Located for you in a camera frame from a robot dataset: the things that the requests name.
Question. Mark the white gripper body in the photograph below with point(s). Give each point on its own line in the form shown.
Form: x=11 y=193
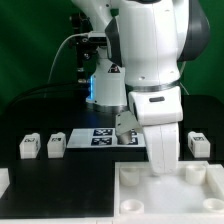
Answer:
x=162 y=144

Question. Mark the white square table top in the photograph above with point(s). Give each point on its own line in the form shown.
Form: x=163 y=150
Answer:
x=184 y=197

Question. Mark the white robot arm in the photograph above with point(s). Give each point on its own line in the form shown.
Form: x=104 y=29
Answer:
x=137 y=76

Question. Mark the white right edge block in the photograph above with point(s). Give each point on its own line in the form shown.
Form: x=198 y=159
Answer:
x=215 y=179

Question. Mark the white edge block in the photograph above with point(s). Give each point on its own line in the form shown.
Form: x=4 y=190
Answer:
x=4 y=180
x=215 y=179

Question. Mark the white sheet with markers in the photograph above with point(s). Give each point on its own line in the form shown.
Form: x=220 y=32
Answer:
x=101 y=138

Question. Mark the white left edge block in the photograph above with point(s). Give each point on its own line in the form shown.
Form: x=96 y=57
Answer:
x=4 y=180

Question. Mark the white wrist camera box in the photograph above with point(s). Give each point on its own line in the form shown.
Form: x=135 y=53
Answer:
x=125 y=122

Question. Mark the black camera on stand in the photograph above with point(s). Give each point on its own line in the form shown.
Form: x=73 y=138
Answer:
x=84 y=49

